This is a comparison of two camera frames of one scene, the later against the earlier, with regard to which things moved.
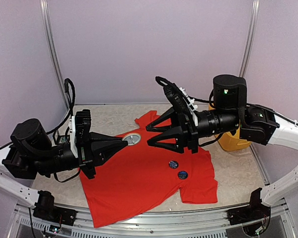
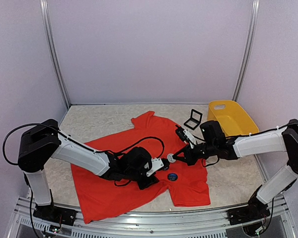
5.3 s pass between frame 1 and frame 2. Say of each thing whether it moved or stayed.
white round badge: moved
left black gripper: moved
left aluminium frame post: stayed
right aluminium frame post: stayed
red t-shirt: moved
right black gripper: moved
